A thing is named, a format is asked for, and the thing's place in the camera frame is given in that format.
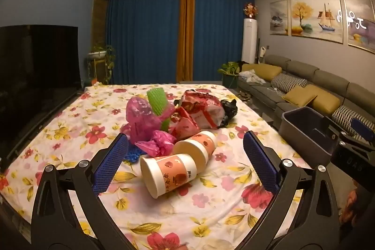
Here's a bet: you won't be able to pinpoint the white clothes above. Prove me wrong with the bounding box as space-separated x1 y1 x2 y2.
239 69 266 83

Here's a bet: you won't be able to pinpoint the white handheld vacuum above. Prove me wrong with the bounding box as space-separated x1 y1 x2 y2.
257 45 268 63

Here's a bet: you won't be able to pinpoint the green foam net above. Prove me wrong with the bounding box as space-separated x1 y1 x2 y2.
146 87 173 132

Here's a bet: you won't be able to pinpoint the potted plant in green pot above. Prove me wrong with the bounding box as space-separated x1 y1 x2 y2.
217 62 242 89

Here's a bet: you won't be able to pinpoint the floral tablecloth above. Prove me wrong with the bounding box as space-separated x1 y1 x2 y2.
0 83 311 250

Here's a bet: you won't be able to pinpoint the grey plastic bin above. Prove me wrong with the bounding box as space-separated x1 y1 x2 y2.
278 106 342 155

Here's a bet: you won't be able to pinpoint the blue curtain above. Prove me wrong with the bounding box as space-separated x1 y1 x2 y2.
109 0 180 85
192 0 255 82

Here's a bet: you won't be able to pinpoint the black white patterned cushion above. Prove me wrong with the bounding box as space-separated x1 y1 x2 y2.
270 73 308 93
331 105 375 136

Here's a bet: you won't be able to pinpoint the yellow cushion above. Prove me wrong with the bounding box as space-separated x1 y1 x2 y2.
282 85 317 108
305 84 349 115
240 63 282 81

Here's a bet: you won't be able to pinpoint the purple abstract painting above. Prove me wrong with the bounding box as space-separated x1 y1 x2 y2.
343 0 375 54

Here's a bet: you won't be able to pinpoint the white standing air conditioner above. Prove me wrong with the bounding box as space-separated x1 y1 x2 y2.
242 19 258 63

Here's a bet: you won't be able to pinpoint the orange curtain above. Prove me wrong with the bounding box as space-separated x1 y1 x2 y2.
176 0 196 82

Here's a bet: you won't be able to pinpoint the pink plastic bag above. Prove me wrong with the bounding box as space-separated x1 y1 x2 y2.
120 96 176 145
135 131 178 157

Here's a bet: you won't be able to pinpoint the red gold flower ornament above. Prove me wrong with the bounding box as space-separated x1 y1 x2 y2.
243 2 258 19

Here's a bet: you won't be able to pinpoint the wooden door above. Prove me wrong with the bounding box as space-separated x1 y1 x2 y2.
92 0 110 51

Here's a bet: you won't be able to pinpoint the small landscape painting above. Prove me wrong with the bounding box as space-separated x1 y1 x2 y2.
269 0 289 35

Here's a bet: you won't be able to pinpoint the trailing plant on stand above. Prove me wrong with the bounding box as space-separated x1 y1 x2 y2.
86 45 115 85

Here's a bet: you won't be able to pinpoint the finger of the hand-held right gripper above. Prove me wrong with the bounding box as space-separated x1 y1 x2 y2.
322 118 352 142
352 118 375 146

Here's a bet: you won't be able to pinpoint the tree and sailboat painting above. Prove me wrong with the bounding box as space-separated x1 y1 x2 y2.
290 0 344 44

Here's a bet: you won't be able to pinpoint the black television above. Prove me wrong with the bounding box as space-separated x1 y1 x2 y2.
0 24 83 171

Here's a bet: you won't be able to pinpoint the blue plastic piece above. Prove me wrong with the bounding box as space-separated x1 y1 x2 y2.
124 145 147 164

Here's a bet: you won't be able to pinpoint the red white plastic bag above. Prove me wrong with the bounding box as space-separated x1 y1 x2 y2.
170 90 225 145

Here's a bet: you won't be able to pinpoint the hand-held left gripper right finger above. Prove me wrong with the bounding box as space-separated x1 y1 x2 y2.
243 130 342 250

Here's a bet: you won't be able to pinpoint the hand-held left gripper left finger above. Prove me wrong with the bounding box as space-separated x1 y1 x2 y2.
31 133 138 250

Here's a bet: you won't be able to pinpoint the white orange paper cup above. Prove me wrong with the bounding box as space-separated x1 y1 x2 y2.
140 153 197 199
173 131 218 170

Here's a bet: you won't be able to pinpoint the grey sofa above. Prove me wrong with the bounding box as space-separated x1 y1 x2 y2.
236 55 375 148

